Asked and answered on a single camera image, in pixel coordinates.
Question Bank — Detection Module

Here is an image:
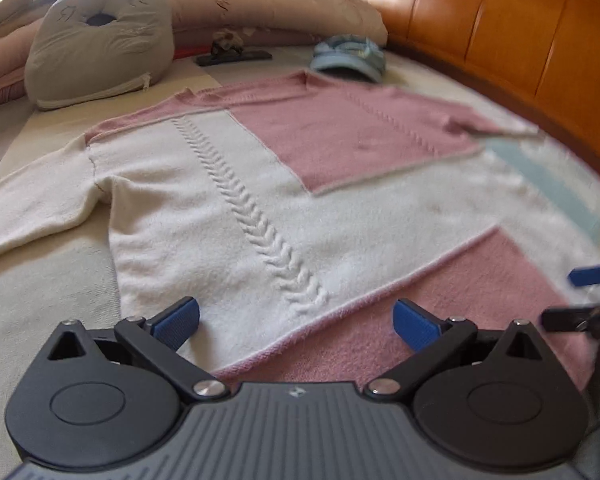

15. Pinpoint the pink and white sweater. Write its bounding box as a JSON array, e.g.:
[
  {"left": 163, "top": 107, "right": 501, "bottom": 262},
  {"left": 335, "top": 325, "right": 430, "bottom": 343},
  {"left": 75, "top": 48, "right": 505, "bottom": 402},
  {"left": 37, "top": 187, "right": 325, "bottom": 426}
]
[{"left": 0, "top": 70, "right": 598, "bottom": 372}]

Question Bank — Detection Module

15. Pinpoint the wooden headboard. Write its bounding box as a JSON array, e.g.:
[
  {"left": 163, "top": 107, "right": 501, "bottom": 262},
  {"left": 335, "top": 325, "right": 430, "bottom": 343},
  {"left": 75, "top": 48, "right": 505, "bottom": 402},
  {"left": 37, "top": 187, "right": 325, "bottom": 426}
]
[{"left": 366, "top": 0, "right": 600, "bottom": 174}]

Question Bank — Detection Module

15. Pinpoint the blue baseball cap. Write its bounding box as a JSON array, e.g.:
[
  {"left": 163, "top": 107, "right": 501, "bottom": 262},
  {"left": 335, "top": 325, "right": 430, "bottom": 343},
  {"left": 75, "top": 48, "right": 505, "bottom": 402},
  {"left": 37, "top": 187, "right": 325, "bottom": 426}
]
[{"left": 310, "top": 35, "right": 386, "bottom": 84}]

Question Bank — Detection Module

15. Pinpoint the red object under quilt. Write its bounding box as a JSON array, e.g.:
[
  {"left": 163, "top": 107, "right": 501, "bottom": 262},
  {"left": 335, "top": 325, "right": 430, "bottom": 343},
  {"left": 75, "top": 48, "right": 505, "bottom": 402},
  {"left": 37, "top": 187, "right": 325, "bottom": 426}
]
[{"left": 173, "top": 46, "right": 210, "bottom": 60}]

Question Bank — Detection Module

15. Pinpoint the grey cat face cushion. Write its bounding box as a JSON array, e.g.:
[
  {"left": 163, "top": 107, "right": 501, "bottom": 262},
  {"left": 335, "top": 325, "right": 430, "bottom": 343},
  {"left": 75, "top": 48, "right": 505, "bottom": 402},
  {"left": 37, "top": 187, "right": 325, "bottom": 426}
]
[{"left": 24, "top": 0, "right": 174, "bottom": 110}]

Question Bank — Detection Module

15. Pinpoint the black phone with flower holder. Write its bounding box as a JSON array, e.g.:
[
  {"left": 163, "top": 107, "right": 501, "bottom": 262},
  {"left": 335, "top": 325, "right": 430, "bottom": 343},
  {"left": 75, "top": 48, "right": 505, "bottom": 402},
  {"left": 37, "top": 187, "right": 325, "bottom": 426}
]
[{"left": 195, "top": 29, "right": 273, "bottom": 67}]

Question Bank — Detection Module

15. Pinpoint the pink floral folded quilt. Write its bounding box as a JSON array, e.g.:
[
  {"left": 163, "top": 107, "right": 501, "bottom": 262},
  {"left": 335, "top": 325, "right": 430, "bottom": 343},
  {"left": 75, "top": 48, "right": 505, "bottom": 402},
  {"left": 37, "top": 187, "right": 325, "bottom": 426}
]
[{"left": 0, "top": 0, "right": 388, "bottom": 105}]

